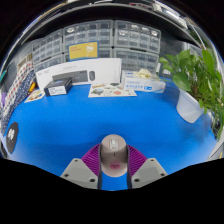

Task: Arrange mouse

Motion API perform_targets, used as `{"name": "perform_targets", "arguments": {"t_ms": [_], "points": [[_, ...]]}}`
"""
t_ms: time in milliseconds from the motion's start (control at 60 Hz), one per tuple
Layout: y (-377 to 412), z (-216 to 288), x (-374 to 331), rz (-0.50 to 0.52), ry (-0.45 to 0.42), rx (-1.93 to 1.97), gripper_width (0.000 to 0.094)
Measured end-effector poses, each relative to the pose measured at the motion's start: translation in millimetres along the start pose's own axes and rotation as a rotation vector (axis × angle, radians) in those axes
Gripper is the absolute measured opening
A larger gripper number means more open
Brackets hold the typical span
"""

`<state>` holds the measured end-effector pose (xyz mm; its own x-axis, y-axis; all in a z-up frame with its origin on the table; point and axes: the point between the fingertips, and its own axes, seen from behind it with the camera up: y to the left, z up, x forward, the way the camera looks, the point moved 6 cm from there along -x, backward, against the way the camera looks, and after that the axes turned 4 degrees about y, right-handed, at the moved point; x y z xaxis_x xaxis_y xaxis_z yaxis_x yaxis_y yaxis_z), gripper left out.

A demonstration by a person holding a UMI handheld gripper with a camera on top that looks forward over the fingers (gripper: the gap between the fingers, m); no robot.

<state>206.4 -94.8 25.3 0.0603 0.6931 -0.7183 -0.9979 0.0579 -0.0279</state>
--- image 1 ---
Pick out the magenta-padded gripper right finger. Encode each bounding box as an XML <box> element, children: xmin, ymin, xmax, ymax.
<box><xmin>126</xmin><ymin>144</ymin><xmax>168</xmax><ymax>190</ymax></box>

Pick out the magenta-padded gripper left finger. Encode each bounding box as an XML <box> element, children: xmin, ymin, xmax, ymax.
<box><xmin>60</xmin><ymin>143</ymin><xmax>103</xmax><ymax>191</ymax></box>

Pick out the beige pink computer mouse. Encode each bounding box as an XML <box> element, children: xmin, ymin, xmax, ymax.
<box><xmin>99</xmin><ymin>133</ymin><xmax>129</xmax><ymax>178</ymax></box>

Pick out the black round mouse pad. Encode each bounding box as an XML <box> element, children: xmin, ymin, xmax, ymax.
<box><xmin>5</xmin><ymin>121</ymin><xmax>20</xmax><ymax>155</ymax></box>

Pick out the small black box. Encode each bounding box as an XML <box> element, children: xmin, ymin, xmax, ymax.
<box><xmin>43</xmin><ymin>77</ymin><xmax>74</xmax><ymax>98</ymax></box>

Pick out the white cloth with coloured dots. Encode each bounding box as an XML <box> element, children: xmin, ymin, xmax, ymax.
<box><xmin>3</xmin><ymin>61</ymin><xmax>35</xmax><ymax>111</ymax></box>

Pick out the green plant in white pot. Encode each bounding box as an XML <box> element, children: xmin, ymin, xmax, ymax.
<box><xmin>159</xmin><ymin>49</ymin><xmax>224</xmax><ymax>141</ymax></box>

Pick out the long white keyboard box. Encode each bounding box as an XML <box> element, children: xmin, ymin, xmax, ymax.
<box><xmin>34</xmin><ymin>58</ymin><xmax>123</xmax><ymax>90</ymax></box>

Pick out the grey plastic drawer cabinet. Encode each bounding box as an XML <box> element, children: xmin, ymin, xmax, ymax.
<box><xmin>113</xmin><ymin>48</ymin><xmax>160</xmax><ymax>76</ymax></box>
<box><xmin>114</xmin><ymin>20</ymin><xmax>162</xmax><ymax>54</ymax></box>
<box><xmin>33</xmin><ymin>54</ymin><xmax>65</xmax><ymax>73</ymax></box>
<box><xmin>63</xmin><ymin>20</ymin><xmax>115</xmax><ymax>51</ymax></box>
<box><xmin>64</xmin><ymin>48</ymin><xmax>114</xmax><ymax>62</ymax></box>
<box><xmin>31</xmin><ymin>29</ymin><xmax>64</xmax><ymax>63</ymax></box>

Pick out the yellow card box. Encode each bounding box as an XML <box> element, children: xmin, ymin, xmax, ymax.
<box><xmin>68</xmin><ymin>41</ymin><xmax>100</xmax><ymax>62</ymax></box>

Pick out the white mesh basket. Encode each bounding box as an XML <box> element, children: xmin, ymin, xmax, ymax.
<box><xmin>16</xmin><ymin>54</ymin><xmax>33</xmax><ymax>72</ymax></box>

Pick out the dark wall shelf unit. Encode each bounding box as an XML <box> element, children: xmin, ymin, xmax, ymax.
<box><xmin>13</xmin><ymin>0</ymin><xmax>209</xmax><ymax>48</ymax></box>

